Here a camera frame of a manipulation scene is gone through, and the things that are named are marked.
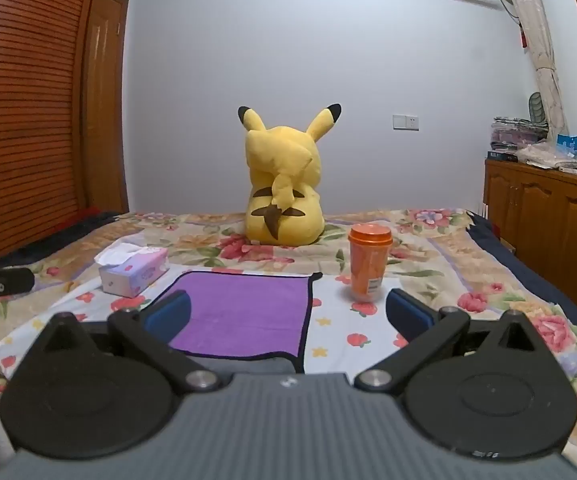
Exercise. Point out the stack of folded cloths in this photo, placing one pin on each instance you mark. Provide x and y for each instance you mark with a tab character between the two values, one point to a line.
516	132

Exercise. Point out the beige patterned curtain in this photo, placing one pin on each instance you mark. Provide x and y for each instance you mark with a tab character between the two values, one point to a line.
538	45

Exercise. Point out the wooden cabinet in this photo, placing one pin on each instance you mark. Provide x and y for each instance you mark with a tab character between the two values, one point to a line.
553	210

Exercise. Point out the navy blue blanket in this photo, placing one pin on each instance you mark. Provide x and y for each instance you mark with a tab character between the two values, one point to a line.
543	285

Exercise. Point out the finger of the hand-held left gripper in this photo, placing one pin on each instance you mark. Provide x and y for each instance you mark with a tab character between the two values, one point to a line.
6	281

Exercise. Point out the pink crumpled cloth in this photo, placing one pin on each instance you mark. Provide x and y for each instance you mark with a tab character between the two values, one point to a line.
543	155

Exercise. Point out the white wall socket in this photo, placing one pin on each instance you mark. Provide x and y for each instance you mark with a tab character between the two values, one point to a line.
405	122

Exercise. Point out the floral bed sheet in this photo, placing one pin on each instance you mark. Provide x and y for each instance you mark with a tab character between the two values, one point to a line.
493	280

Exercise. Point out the blue box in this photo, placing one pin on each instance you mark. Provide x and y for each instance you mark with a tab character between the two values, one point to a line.
572	145

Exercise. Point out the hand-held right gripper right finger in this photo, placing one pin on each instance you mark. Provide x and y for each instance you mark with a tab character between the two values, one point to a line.
409	316

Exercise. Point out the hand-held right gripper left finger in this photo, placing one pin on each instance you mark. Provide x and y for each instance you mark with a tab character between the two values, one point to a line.
168	312

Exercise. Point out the white strawberry print cloth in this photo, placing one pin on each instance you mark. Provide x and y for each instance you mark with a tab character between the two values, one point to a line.
333	330

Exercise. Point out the orange plastic cup with lid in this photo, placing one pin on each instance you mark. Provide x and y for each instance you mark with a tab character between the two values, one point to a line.
368	265

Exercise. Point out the purple towel with black trim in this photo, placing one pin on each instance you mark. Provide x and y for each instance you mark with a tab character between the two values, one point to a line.
248	305

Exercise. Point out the tissue box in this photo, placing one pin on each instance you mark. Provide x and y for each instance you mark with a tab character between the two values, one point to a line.
131	269

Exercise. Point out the dark cloth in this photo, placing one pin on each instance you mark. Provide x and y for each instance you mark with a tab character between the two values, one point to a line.
63	232

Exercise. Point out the yellow plush toy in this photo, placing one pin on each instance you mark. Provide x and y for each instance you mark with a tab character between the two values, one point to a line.
281	170

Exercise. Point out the wooden door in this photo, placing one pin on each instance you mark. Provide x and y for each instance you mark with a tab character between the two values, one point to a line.
104	110

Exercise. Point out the wooden louvered wardrobe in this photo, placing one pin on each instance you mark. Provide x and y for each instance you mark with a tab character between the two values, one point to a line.
23	100

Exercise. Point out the black mesh back support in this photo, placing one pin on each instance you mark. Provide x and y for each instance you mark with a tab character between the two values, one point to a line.
536	106

